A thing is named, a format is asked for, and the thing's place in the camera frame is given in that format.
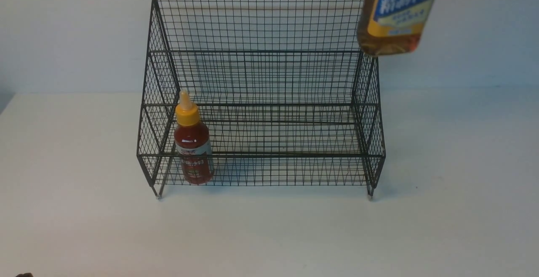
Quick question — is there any black wire mesh shelf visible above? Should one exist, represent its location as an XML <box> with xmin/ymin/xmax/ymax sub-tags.
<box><xmin>136</xmin><ymin>0</ymin><xmax>386</xmax><ymax>200</ymax></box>

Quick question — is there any red sauce bottle yellow cap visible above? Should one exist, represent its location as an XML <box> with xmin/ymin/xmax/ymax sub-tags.
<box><xmin>174</xmin><ymin>89</ymin><xmax>214</xmax><ymax>185</ymax></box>

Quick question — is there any brown cooking wine bottle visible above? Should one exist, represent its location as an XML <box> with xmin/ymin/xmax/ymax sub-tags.
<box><xmin>357</xmin><ymin>0</ymin><xmax>435</xmax><ymax>56</ymax></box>

